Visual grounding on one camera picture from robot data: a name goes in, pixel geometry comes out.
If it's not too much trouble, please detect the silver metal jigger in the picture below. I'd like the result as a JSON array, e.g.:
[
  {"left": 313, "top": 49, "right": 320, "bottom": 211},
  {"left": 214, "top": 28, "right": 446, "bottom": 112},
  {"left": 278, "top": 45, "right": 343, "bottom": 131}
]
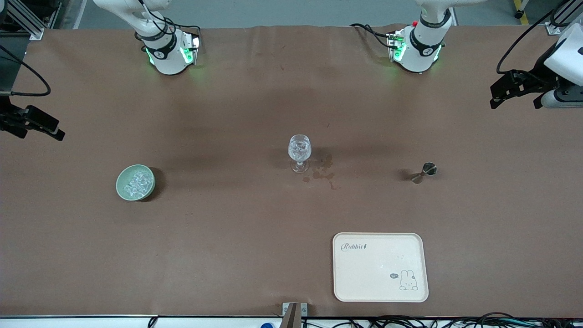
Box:
[{"left": 410, "top": 162, "right": 438, "bottom": 184}]

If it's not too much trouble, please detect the pile of clear ice cubes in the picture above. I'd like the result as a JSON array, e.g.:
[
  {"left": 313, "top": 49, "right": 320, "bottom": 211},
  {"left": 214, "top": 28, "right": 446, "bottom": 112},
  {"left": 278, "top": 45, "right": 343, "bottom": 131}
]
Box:
[{"left": 124, "top": 169, "right": 153, "bottom": 199}]

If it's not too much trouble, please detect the clear stemmed wine glass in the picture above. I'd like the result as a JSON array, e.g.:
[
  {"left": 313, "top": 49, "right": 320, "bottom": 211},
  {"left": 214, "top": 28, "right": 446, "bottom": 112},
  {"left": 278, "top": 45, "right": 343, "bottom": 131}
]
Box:
[{"left": 288, "top": 134, "right": 312, "bottom": 174}]

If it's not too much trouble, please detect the pale green bowl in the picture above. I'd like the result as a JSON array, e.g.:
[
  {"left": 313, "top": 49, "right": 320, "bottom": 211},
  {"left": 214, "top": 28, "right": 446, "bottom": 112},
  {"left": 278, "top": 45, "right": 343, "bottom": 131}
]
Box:
[{"left": 116, "top": 164, "right": 156, "bottom": 201}]

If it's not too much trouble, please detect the brown table cover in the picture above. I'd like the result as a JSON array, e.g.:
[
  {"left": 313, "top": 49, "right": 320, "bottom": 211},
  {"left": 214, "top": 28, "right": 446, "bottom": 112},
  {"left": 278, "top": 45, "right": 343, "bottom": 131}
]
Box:
[{"left": 0, "top": 24, "right": 583, "bottom": 318}]

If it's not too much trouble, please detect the cream tray with rabbit print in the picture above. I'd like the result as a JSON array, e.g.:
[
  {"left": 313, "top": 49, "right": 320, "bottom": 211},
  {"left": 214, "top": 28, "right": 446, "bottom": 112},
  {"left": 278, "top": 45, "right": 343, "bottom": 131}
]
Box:
[{"left": 332, "top": 232, "right": 430, "bottom": 303}]

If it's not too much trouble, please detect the brown upright bar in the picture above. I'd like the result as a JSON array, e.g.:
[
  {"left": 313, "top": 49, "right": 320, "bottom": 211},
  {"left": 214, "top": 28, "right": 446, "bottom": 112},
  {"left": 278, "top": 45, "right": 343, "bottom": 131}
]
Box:
[{"left": 283, "top": 303, "right": 300, "bottom": 328}]

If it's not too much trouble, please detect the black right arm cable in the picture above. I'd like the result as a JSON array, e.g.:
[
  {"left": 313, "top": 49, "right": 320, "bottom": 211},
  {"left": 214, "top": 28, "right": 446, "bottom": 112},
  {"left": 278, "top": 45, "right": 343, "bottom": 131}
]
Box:
[{"left": 0, "top": 45, "right": 51, "bottom": 97}]

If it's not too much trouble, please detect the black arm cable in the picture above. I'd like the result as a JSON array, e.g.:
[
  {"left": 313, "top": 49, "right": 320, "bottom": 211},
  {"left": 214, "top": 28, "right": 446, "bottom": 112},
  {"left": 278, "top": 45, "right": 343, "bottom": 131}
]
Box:
[
  {"left": 0, "top": 45, "right": 51, "bottom": 97},
  {"left": 496, "top": 0, "right": 574, "bottom": 76}
]

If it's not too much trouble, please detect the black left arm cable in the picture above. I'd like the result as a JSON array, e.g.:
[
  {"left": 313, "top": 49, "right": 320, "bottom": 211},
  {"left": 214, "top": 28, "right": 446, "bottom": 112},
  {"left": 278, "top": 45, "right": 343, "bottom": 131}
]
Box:
[{"left": 496, "top": 0, "right": 574, "bottom": 76}]

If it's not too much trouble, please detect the aluminium frame profile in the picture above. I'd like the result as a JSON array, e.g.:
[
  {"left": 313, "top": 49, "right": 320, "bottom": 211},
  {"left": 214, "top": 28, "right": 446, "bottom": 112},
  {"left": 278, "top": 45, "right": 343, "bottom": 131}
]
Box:
[
  {"left": 0, "top": 0, "right": 45, "bottom": 41},
  {"left": 544, "top": 0, "right": 583, "bottom": 36}
]

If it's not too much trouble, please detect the black left base cable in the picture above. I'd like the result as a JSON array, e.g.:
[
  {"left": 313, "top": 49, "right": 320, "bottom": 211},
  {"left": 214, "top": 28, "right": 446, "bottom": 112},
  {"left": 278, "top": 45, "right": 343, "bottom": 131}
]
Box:
[{"left": 350, "top": 23, "right": 393, "bottom": 50}]

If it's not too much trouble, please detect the bundle of black cables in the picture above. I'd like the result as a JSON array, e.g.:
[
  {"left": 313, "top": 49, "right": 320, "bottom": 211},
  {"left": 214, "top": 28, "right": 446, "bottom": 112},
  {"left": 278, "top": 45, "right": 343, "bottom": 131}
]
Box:
[{"left": 301, "top": 312, "right": 583, "bottom": 328}]

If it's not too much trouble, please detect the grey metal edge bracket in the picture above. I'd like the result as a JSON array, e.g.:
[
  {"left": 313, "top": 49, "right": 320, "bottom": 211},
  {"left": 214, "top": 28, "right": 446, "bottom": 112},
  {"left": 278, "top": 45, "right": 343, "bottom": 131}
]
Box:
[{"left": 282, "top": 302, "right": 308, "bottom": 328}]

